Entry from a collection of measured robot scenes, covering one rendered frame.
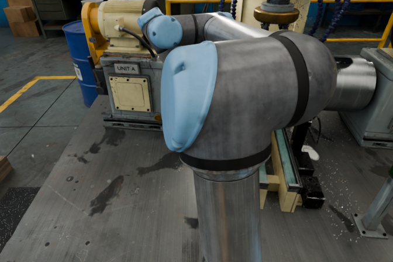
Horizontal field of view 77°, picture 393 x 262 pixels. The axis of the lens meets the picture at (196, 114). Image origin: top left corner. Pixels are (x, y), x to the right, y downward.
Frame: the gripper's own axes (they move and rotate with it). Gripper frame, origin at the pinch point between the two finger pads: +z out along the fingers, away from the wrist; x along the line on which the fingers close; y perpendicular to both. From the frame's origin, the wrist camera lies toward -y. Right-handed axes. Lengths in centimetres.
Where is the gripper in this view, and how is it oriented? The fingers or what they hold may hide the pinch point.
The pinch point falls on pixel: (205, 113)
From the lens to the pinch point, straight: 82.6
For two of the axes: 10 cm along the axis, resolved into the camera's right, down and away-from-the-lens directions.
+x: -8.6, 3.5, 3.6
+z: 4.9, 7.6, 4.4
